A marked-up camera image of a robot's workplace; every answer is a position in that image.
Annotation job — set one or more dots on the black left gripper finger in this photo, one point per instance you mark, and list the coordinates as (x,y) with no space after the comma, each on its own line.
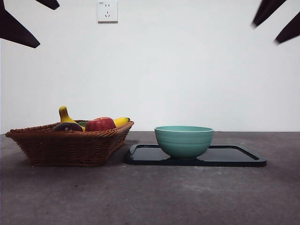
(14,30)
(52,3)

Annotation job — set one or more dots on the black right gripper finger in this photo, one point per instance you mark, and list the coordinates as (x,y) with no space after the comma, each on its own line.
(290,30)
(267,11)

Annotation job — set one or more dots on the dark purple plum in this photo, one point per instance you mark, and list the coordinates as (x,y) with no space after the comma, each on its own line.
(66,127)

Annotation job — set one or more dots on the teal ribbed bowl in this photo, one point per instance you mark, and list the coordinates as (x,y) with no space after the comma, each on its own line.
(184,145)

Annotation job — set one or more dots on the yellow banana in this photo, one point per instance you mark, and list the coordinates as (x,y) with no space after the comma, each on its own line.
(63,116)

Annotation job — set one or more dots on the green avocado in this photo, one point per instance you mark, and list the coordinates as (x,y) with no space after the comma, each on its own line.
(82,123)

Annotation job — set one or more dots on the red apple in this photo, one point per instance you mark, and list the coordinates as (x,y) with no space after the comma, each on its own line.
(99,124)

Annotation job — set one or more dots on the brown wicker basket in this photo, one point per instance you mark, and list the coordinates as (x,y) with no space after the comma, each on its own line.
(65,150)

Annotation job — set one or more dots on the dark rectangular tray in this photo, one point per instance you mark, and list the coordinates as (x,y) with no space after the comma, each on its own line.
(222,157)

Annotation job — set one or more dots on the white wall socket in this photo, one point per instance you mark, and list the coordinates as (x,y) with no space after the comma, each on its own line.
(107,11)

